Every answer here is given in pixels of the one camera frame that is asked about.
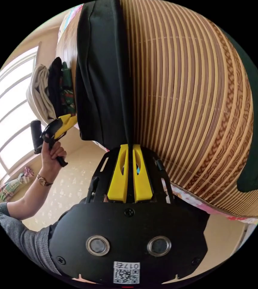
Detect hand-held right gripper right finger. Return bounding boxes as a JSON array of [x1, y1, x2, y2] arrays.
[[132, 144, 154, 203]]

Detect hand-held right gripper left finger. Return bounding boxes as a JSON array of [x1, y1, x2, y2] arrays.
[[107, 144, 129, 203]]

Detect black pants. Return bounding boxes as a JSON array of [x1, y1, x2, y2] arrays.
[[75, 0, 134, 148]]

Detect person's left forearm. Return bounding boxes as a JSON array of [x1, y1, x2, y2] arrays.
[[7, 172, 54, 221]]

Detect person's left hand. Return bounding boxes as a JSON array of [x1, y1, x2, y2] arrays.
[[38, 141, 67, 179]]

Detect pile of clothes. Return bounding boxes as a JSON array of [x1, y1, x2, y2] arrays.
[[26, 56, 78, 126]]

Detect window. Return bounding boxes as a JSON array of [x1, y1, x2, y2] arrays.
[[0, 42, 42, 184]]

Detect plaid cloth bag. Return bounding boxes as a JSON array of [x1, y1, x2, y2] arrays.
[[0, 166, 35, 202]]

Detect bed with woven striped mat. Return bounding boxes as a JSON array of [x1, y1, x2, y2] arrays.
[[56, 0, 258, 224]]

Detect dark green garment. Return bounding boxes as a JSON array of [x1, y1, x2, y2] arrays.
[[219, 28, 258, 193]]

